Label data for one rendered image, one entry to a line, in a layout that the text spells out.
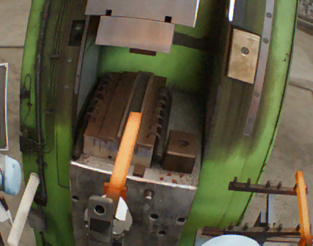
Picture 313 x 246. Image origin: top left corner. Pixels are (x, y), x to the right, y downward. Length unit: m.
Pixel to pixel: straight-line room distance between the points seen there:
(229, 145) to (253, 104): 0.17
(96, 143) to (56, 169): 0.34
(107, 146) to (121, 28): 0.37
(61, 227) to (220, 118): 0.86
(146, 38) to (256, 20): 0.35
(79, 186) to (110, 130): 0.20
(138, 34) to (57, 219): 0.96
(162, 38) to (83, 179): 0.48
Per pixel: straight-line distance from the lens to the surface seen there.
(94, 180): 1.38
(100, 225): 0.79
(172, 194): 1.37
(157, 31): 1.19
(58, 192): 1.75
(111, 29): 1.21
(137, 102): 1.54
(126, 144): 1.09
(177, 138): 1.42
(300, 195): 1.33
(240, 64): 1.35
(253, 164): 1.57
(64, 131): 1.56
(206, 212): 1.69
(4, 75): 1.32
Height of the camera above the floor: 1.75
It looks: 32 degrees down
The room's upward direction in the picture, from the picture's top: 10 degrees clockwise
